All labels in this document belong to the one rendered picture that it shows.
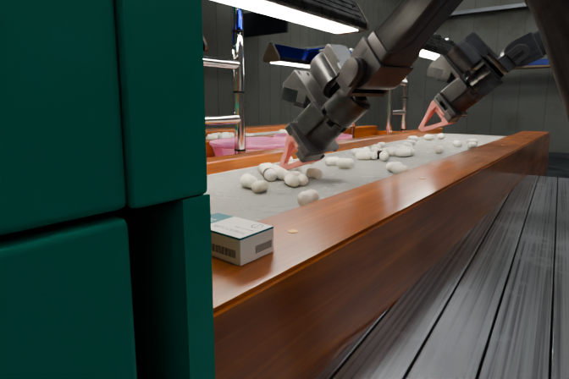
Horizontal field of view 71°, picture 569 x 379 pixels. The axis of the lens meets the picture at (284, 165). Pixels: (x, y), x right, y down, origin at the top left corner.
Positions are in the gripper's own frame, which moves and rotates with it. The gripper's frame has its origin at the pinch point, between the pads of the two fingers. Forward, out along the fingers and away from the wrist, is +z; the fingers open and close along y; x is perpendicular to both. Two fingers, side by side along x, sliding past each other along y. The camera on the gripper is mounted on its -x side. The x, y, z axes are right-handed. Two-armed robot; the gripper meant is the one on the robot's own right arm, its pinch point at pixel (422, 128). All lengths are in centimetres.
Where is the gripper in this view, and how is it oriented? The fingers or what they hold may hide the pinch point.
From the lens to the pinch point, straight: 103.6
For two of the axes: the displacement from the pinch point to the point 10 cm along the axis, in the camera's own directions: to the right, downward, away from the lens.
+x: 5.1, 8.2, -2.8
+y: -6.2, 1.2, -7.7
